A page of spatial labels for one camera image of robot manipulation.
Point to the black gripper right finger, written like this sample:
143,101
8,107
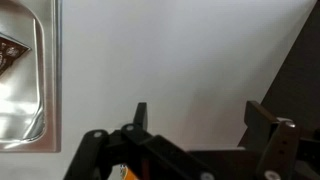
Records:
283,146

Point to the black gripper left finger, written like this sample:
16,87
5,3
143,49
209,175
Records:
140,146

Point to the brown and silver packet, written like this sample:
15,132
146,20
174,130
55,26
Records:
8,53

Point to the stainless steel sink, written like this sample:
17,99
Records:
50,100

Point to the orange drink can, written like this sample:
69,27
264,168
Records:
128,175

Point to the dark wood-grain tall cabinet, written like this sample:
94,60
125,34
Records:
300,66

